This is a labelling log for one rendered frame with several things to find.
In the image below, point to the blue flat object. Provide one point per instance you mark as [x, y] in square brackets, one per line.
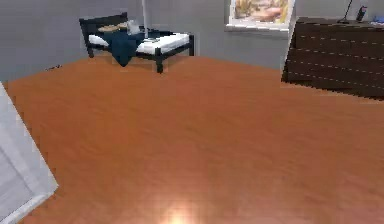
[378, 20]

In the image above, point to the white room door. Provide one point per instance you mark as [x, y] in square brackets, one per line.
[20, 173]

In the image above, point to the black desk lamp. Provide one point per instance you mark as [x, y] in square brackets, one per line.
[346, 13]

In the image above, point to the dark blue blanket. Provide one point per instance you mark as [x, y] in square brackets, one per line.
[122, 46]

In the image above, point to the white floor lamp pole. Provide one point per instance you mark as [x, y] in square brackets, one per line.
[145, 16]

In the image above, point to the black framed bed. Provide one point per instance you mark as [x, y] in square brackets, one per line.
[166, 42]

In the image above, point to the dark brown chest of drawers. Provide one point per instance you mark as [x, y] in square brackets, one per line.
[336, 56]

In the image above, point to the white framed picture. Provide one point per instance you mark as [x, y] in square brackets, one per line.
[260, 11]

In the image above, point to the black phone handset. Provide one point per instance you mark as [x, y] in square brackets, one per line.
[361, 13]

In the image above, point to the tan pillow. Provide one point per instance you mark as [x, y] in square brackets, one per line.
[110, 28]

